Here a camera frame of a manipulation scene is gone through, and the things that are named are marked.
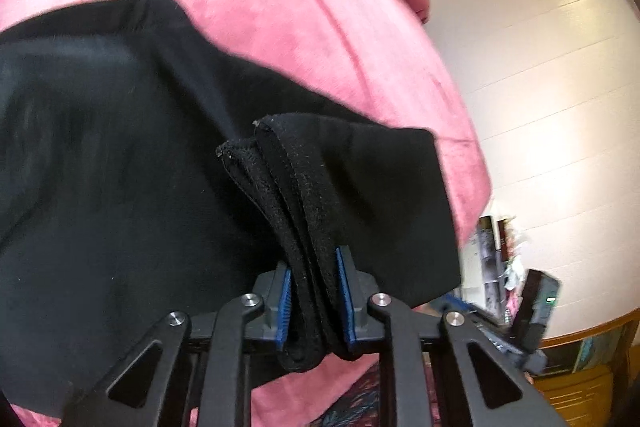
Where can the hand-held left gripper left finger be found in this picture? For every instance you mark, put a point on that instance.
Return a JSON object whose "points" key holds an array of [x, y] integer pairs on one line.
{"points": [[284, 302]]}

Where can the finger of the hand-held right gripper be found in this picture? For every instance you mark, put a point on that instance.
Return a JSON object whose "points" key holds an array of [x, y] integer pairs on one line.
{"points": [[505, 347]]}

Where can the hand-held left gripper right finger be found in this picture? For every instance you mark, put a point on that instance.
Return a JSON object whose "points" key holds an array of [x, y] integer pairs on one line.
{"points": [[345, 302]]}

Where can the black embroidered pants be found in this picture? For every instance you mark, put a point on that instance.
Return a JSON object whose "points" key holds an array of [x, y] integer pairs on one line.
{"points": [[125, 157]]}

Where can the stack of magazines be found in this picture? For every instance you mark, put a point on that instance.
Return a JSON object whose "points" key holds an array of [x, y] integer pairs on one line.
{"points": [[492, 262]]}

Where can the round wooden table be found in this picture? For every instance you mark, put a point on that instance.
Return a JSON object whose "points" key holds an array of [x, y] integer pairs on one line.
{"points": [[590, 387]]}

